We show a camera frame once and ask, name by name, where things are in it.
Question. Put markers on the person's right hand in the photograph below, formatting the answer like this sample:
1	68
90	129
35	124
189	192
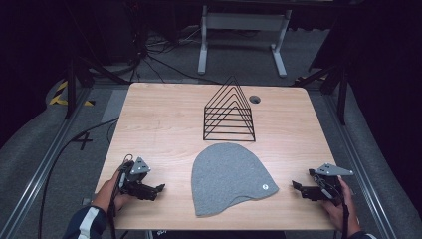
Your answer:
345	212

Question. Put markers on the yellow black hazard tape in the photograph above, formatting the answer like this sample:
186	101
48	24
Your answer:
57	99

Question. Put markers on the grey knitted beanie hat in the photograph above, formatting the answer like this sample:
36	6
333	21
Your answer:
229	179

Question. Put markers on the black table grommet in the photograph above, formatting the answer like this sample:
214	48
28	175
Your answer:
254	99

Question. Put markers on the white metal desk frame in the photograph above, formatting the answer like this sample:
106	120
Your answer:
244	21

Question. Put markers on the black tape floor mark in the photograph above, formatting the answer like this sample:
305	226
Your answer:
83	139

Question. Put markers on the person's left hand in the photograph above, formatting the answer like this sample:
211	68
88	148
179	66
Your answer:
107	194

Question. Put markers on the black metal stand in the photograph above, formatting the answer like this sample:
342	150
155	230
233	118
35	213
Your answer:
341	96
71	89

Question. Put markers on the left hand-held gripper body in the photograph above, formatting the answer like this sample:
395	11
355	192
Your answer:
134	177

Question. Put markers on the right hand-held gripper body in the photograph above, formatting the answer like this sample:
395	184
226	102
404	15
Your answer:
326	186

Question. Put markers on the aluminium floor rail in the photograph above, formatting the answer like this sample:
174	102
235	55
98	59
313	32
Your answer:
40	172
361	172

